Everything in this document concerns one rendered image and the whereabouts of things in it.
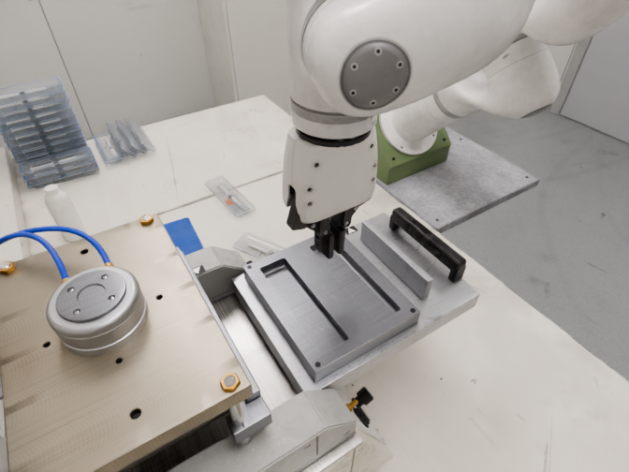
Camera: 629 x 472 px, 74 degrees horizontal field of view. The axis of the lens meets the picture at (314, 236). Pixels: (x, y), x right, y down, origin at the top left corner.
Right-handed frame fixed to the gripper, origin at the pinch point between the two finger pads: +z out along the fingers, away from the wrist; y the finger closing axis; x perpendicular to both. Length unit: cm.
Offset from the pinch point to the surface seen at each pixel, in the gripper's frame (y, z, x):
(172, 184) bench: 4, 34, -72
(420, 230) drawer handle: -17.7, 8.0, -0.9
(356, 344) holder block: 2.1, 9.4, 9.5
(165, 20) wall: -47, 39, -246
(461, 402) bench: -17.2, 33.9, 16.4
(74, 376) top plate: 29.6, -2.1, 4.7
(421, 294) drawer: -11.3, 11.1, 7.0
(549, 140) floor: -247, 109, -97
